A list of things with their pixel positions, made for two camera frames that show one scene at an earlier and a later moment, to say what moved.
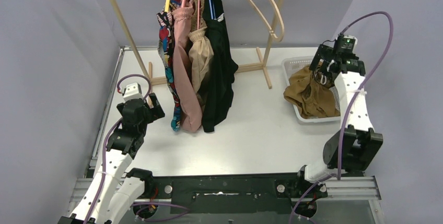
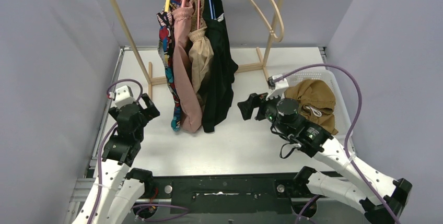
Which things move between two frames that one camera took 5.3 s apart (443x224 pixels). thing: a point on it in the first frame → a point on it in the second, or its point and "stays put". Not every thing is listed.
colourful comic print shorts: x=166 y=46 stays put
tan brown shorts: x=314 y=98 stays put
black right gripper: x=324 y=52 → x=255 y=100
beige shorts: x=200 y=52 stays put
